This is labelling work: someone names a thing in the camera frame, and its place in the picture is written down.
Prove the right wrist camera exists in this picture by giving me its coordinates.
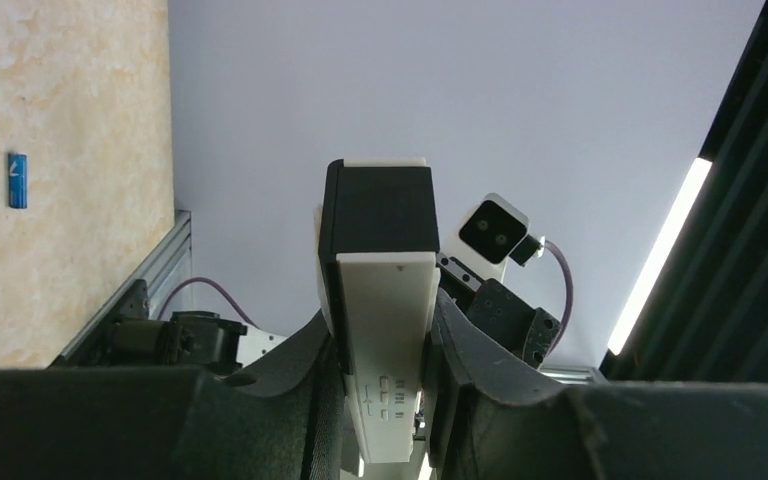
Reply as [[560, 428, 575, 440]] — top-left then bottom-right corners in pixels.
[[437, 193, 546, 283]]

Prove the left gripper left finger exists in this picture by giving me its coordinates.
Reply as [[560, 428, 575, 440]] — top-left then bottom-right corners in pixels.
[[0, 315, 344, 479]]

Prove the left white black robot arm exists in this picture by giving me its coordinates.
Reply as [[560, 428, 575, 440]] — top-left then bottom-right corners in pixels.
[[0, 295, 768, 479]]

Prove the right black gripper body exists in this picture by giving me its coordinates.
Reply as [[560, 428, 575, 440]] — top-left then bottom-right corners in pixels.
[[437, 254, 561, 369]]

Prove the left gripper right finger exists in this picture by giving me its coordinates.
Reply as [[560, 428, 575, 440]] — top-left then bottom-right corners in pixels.
[[425, 292, 768, 479]]

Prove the white remote control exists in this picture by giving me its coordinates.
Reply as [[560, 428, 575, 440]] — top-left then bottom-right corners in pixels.
[[315, 157, 440, 464]]

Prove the blue battery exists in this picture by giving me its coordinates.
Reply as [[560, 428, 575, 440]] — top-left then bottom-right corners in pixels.
[[7, 152, 28, 210]]

